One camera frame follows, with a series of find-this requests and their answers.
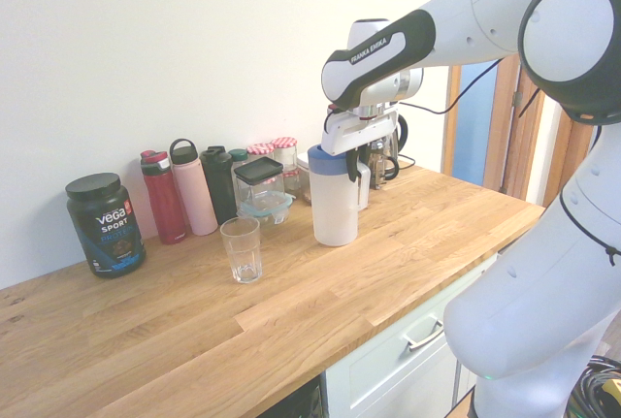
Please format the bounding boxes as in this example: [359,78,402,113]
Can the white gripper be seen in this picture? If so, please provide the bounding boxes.
[320,110,401,182]

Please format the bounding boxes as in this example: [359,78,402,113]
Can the white pitcher with blue lid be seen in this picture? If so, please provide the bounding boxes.
[307,143,374,247]

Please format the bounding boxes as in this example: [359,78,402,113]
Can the pink water bottle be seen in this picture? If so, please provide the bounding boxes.
[169,138,219,237]

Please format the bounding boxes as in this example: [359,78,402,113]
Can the red water bottle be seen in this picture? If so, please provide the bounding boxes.
[140,149,189,246]

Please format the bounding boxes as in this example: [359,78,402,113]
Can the steel electric kettle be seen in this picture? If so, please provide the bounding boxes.
[367,112,409,191]

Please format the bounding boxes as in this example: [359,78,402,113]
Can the small jar red lid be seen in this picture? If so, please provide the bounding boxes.
[282,168,303,196]

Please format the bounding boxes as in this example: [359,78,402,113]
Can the tall jar red checked lid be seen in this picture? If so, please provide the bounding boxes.
[270,136,299,173]

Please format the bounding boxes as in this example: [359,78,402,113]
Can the short jar red checked lid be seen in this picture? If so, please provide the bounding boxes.
[245,143,276,165]

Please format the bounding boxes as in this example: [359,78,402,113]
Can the glass container teal lid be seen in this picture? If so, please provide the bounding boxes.
[237,191,296,226]

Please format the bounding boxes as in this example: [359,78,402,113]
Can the clear container black lid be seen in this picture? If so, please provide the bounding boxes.
[233,156,285,207]

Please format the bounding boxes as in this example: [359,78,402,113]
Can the clear jar with green lid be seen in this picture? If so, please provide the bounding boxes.
[227,147,250,196]

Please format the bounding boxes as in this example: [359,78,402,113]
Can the black shaker bottle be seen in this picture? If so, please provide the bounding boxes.
[199,145,239,226]

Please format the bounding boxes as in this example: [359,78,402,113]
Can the clear faceted drinking glass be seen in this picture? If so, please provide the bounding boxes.
[219,216,264,285]

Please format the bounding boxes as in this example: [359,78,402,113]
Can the white cabinet drawer front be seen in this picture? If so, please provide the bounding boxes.
[323,252,501,418]

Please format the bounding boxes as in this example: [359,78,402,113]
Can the dark under-counter appliance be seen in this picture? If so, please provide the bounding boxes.
[274,378,325,418]

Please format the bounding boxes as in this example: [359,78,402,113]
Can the black Vega protein tub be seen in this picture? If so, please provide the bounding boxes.
[65,172,147,279]

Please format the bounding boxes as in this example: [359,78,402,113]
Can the yellow object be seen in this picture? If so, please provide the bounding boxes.
[601,378,621,418]

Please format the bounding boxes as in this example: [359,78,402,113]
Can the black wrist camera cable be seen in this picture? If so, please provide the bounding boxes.
[397,58,504,116]

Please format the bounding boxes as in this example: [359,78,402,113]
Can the wooden door frame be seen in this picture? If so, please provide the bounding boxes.
[441,0,598,207]

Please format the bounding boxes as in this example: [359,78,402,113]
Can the metal drawer handle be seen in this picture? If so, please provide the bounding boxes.
[402,318,445,352]

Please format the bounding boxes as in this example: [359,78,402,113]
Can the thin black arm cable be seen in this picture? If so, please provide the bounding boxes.
[557,121,621,267]

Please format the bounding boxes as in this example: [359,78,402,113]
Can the coiled black cables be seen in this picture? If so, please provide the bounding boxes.
[568,354,621,418]

